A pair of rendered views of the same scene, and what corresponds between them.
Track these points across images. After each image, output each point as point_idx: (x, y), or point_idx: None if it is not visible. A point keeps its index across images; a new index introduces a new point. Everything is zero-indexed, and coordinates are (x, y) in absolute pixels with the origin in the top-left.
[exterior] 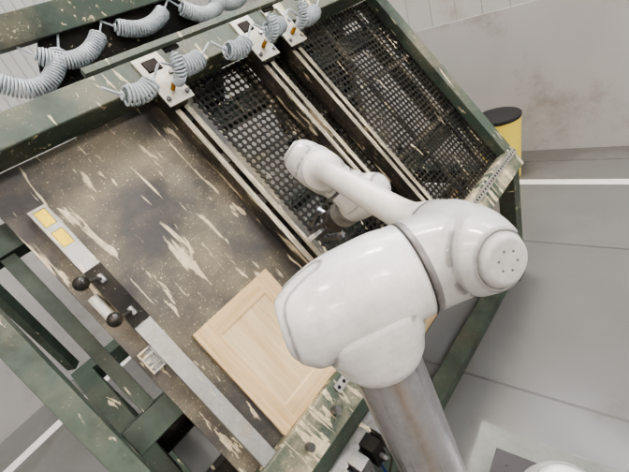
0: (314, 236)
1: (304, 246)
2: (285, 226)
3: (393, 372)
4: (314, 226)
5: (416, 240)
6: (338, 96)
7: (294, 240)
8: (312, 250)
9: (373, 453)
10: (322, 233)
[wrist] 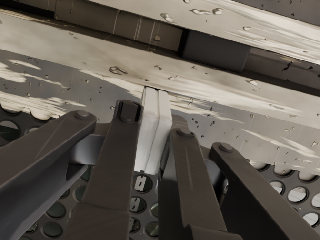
0: (155, 108)
1: (153, 47)
2: (289, 83)
3: None
4: (212, 165)
5: None
6: None
7: (236, 25)
8: (109, 40)
9: None
10: (126, 152)
